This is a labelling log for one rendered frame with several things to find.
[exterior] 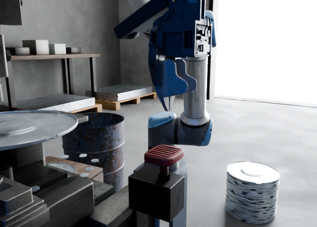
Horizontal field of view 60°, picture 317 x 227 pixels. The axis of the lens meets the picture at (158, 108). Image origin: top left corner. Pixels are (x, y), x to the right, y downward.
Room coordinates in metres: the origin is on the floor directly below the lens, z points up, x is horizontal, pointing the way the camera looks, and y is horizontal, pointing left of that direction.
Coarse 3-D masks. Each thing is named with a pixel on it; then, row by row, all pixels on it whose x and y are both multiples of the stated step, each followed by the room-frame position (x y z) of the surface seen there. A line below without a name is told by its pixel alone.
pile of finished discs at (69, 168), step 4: (48, 164) 1.34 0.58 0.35; (52, 164) 1.34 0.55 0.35; (56, 164) 1.34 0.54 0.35; (60, 164) 1.34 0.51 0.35; (64, 164) 1.34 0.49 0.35; (64, 168) 1.29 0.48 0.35; (68, 168) 1.29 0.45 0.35; (72, 168) 1.29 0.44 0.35; (72, 172) 1.25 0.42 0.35; (76, 172) 1.24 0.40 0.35
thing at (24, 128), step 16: (0, 112) 0.69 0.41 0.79; (16, 112) 0.70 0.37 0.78; (32, 112) 0.71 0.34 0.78; (48, 112) 0.71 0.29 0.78; (0, 128) 0.54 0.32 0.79; (16, 128) 0.54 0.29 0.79; (32, 128) 0.55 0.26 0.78; (48, 128) 0.56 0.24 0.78; (64, 128) 0.56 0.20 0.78; (0, 144) 0.46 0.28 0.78; (16, 144) 0.45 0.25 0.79; (32, 144) 0.46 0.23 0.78
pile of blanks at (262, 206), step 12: (228, 180) 1.46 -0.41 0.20; (240, 180) 1.38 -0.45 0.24; (228, 192) 1.45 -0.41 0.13; (240, 192) 1.37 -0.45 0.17; (252, 192) 1.34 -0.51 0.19; (264, 192) 1.34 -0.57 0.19; (276, 192) 1.38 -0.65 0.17; (228, 204) 1.44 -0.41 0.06; (240, 204) 1.37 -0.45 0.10; (252, 204) 1.34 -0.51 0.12; (264, 204) 1.34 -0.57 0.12; (276, 204) 1.41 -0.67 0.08; (240, 216) 1.37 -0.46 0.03; (252, 216) 1.34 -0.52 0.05; (264, 216) 1.34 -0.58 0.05
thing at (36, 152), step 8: (64, 112) 0.72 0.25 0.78; (80, 120) 0.65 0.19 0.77; (40, 144) 0.58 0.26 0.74; (0, 152) 0.54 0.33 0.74; (8, 152) 0.53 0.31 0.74; (16, 152) 0.53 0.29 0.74; (24, 152) 0.54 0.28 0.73; (32, 152) 0.56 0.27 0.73; (40, 152) 0.58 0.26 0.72; (0, 160) 0.55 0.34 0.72; (8, 160) 0.53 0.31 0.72; (16, 160) 0.53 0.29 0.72; (24, 160) 0.54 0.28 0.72; (32, 160) 0.56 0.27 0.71; (40, 160) 0.57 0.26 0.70; (16, 168) 0.53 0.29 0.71
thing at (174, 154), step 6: (150, 150) 0.49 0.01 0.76; (156, 150) 0.49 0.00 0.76; (162, 150) 0.49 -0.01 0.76; (168, 150) 0.49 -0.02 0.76; (174, 150) 0.49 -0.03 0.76; (180, 150) 0.49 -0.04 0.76; (144, 156) 0.47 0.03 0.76; (150, 156) 0.46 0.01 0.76; (156, 156) 0.46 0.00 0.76; (162, 156) 0.46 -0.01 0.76; (168, 156) 0.46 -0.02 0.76; (174, 156) 0.46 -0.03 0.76; (180, 156) 0.48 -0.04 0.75; (150, 162) 0.46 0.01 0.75; (156, 162) 0.46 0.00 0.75; (162, 162) 0.45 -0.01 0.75; (168, 162) 0.45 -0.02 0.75; (174, 162) 0.46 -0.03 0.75; (162, 168) 0.48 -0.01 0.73; (162, 174) 0.48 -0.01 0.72
